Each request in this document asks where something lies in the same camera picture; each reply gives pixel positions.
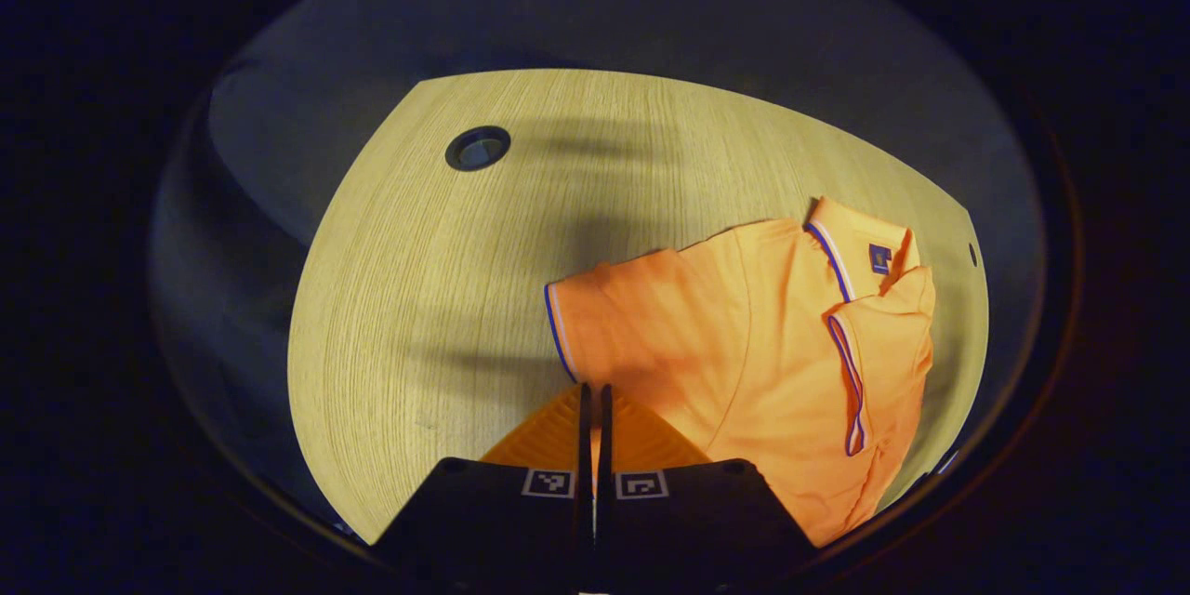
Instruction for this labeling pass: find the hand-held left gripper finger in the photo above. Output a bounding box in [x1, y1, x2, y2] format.
[372, 381, 594, 579]
[595, 383, 819, 583]

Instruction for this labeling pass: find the orange T-shirt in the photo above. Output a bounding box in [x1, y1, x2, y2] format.
[544, 195, 938, 548]

